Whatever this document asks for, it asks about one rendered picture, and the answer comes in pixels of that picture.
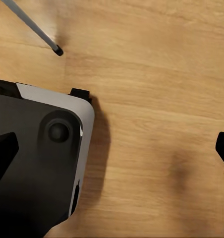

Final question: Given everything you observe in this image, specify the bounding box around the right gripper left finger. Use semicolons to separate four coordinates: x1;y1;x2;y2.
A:
0;132;19;180

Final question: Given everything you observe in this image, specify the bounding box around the camera tripod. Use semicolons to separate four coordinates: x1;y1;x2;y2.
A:
2;0;63;56

